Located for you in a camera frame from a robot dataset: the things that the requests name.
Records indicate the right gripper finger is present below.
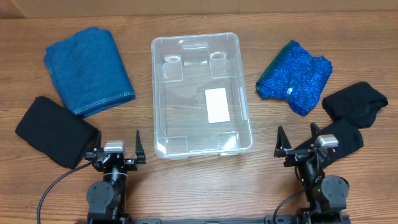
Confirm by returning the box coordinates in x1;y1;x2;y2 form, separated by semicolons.
310;122;322;140
275;126;292;150

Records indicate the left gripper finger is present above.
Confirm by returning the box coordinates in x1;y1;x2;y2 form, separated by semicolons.
135;130;146;159
93;131;102;150

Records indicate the black cloth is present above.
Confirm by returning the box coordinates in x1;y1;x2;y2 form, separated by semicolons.
322;82;388;129
15;96;99;169
294;118;364;169

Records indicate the blue glitter cloth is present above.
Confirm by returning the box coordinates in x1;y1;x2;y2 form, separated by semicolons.
256;40;333;116

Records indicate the blue denim cloth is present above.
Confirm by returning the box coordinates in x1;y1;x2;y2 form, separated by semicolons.
44;27;136;118

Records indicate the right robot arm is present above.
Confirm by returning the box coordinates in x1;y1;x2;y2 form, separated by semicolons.
271;123;351;224

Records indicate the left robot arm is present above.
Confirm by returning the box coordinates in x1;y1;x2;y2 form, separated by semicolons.
85;131;146;223

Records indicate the white label in container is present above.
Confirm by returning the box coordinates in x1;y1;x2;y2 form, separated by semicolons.
205;88;230;124

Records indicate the clear plastic container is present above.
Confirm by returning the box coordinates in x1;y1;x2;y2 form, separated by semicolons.
151;32;253;160

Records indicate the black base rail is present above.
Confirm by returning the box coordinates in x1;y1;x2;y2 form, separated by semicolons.
76;215;351;224

